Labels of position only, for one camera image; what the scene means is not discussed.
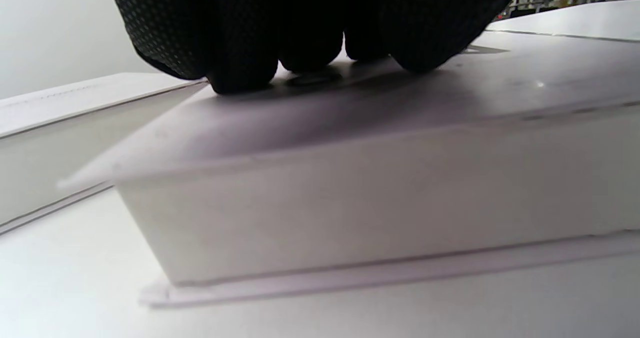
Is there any white book small text cover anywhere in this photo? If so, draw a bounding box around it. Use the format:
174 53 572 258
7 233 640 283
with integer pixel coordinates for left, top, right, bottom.
0 72 208 235

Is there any white backdrop board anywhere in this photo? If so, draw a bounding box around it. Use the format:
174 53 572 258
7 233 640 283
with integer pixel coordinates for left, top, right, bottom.
0 0 161 101

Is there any person's left hand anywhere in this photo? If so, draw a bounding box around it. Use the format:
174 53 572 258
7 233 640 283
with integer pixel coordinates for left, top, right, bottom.
106 0 530 95

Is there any white book with black spine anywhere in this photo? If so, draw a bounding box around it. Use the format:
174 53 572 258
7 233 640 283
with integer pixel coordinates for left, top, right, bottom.
57 28 640 309

